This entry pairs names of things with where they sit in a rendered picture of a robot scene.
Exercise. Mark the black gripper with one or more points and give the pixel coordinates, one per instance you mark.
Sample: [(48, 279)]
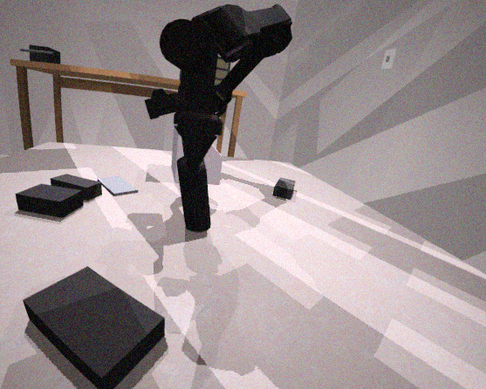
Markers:
[(198, 126)]

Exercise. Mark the dark grey controller unit with green rocker switches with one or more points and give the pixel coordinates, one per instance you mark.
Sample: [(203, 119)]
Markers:
[(194, 196)]

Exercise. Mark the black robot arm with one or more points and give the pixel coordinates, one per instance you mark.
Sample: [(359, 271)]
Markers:
[(229, 30)]

